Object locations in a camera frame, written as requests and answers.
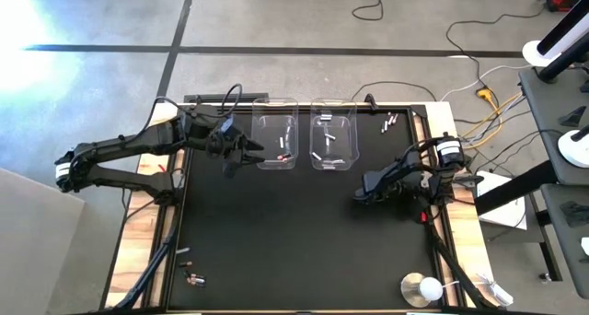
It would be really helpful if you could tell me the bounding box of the arched black floor cable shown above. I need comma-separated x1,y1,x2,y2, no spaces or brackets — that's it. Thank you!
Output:
350,79,438,103

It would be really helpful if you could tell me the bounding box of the black aluminium table frame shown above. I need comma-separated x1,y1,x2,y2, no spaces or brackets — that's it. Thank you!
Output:
156,101,461,314

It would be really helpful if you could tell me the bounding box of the black beam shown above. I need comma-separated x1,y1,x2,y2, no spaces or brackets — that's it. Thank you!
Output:
473,159,559,217

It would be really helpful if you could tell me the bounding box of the white lamp cable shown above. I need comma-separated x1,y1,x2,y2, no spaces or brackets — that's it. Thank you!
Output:
439,273,514,307

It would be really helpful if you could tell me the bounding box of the white globe lamp brass base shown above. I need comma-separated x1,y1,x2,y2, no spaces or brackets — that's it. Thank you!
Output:
399,272,444,309

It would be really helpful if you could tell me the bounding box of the small black object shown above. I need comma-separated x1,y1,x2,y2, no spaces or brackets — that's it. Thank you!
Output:
559,200,589,228
559,105,588,128

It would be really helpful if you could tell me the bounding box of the white round-base stand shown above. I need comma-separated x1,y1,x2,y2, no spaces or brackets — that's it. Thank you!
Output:
557,123,589,169
522,4,589,68

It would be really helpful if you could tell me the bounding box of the clear plastic bin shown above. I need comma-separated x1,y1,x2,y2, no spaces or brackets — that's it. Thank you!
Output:
250,97,300,171
308,98,361,172

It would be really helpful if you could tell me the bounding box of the grey side table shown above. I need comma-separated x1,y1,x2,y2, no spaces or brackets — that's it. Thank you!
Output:
518,67,589,301

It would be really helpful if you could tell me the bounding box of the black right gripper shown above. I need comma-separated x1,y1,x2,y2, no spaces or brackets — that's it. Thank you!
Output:
352,167,392,205

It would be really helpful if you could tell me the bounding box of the long black floor cable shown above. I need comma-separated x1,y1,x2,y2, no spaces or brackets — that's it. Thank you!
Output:
445,8,549,93

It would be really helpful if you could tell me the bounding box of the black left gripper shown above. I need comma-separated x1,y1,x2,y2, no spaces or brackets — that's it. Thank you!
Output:
204,117,267,165

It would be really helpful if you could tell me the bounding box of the yellow extension cord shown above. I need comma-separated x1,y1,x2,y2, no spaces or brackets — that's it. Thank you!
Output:
462,87,524,150

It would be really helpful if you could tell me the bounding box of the white floor cable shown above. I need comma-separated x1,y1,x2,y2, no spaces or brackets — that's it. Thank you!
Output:
439,64,535,103

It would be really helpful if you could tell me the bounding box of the white sheet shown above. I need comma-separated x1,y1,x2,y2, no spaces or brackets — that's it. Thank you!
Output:
473,169,530,232

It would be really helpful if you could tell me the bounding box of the grey board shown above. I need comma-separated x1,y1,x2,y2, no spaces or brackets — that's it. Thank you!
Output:
0,167,87,315

